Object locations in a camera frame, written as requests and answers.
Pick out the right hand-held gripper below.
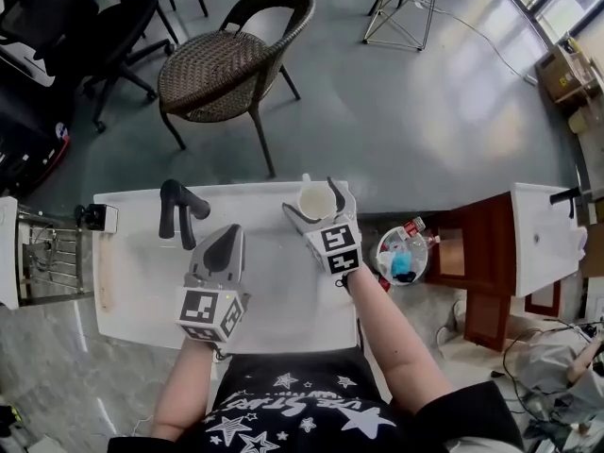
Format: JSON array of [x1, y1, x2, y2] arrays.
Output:
[[281, 176, 364, 277]]

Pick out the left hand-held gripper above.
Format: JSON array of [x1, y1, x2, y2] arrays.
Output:
[[175, 223, 252, 356]]

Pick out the white cup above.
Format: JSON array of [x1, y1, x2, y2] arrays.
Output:
[[295, 173, 338, 221]]

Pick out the another person's forearm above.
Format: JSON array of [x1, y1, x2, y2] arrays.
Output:
[[567, 336, 601, 386]]

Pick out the person's right forearm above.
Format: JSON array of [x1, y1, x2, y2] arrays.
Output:
[[346, 267, 457, 417]]

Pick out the person's left forearm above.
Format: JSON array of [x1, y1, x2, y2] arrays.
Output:
[[149, 337, 228, 442]]

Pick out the dark grey faucet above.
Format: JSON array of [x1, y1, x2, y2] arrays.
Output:
[[158, 177, 212, 252]]

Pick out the white washbasin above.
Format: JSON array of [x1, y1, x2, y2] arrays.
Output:
[[509, 181, 591, 300], [92, 180, 361, 356], [0, 194, 95, 311]]

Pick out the white waste bin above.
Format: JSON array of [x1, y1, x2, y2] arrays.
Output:
[[376, 224, 431, 288]]

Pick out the plastic bottle red label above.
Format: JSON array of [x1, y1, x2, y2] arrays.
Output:
[[401, 214, 441, 250]]

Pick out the blue cloth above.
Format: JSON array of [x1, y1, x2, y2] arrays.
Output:
[[389, 250, 412, 277]]

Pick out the person's black star t-shirt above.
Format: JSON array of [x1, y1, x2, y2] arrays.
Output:
[[107, 349, 526, 453]]

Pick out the white slipper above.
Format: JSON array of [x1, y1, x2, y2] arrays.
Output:
[[434, 298, 469, 348]]

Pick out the red-brown wooden vanity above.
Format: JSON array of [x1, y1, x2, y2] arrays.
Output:
[[424, 191, 563, 354]]

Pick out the brown wicker chair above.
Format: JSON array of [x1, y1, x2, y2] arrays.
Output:
[[156, 0, 316, 179]]

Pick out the large black machine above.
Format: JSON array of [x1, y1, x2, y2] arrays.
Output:
[[0, 49, 73, 197]]

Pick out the black vanity faucet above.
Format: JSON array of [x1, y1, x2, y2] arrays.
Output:
[[548, 185, 582, 220]]

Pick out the black office chair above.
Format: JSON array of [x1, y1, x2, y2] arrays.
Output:
[[0, 0, 176, 135]]

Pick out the grey scooter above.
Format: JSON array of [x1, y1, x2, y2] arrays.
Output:
[[516, 327, 604, 443]]

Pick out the cardboard box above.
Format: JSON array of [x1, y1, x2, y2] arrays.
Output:
[[534, 33, 604, 109]]

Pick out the white floor cable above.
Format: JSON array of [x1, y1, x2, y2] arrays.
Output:
[[408, 0, 540, 88]]

